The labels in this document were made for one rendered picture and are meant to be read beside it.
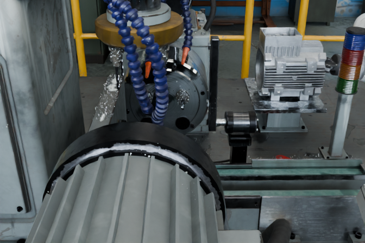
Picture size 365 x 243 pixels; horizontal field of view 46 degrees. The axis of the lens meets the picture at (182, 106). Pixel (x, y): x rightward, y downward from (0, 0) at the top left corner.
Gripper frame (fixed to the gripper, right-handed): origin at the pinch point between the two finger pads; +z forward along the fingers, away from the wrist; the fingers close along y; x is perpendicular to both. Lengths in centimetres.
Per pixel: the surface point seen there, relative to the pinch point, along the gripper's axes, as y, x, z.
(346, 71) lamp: 24.4, -6.5, -10.2
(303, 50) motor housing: 3.7, -4.6, -3.7
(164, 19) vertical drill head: 55, -23, 44
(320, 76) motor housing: 8.0, 2.0, -9.9
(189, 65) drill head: 29.8, -4.5, 35.4
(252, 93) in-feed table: -0.5, 14.6, 8.7
